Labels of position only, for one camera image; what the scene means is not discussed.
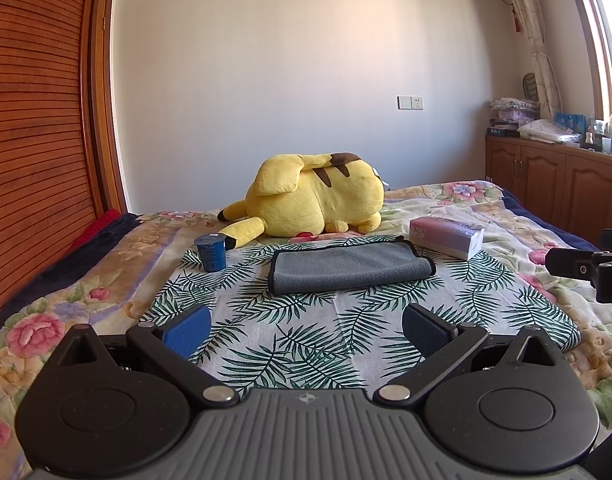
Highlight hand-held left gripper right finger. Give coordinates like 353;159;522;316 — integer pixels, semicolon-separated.
374;302;569;409

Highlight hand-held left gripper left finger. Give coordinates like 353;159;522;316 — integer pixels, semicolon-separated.
47;302;241;409

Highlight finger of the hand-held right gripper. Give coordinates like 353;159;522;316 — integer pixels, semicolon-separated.
544;247;603;279

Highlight two-sided purple grey towel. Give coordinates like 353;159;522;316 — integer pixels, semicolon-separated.
267;239;437;296

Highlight navy bed sheet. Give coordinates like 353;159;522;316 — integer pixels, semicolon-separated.
500;189;608;252

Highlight blue cup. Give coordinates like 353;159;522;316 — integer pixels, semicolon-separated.
194;233;228;274

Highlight wooden cabinet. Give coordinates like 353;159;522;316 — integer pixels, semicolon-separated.
484;132;612;247

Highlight pink white tissue pack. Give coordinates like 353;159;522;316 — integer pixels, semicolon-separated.
409;214;486;262

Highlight green leaf print cloth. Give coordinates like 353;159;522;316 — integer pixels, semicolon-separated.
138;233;583;392

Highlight group of small bottles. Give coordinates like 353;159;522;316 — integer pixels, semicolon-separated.
583;109;612;156

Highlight red cloth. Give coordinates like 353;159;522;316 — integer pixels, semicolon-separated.
68;208;122;251

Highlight dark blue blanket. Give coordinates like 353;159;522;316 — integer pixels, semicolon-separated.
0;212;142;322

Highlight blue boxes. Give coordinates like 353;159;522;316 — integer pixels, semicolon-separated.
555;112;587;134

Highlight stack of dark books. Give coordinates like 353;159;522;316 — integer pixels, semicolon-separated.
487;119;522;137

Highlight stack of folded fabrics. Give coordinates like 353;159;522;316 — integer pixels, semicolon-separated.
489;97;540;122

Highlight yellow plush toy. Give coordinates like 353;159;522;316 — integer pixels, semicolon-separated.
217;151;386;250

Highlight patterned beige curtain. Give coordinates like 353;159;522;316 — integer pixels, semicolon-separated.
495;0;570;121

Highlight wooden slatted wardrobe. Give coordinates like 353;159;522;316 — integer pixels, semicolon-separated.
0;0;129;342

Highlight wooden door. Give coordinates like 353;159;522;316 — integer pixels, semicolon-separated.
98;0;118;111

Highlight wooden window frame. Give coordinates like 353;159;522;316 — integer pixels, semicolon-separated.
561;0;612;117

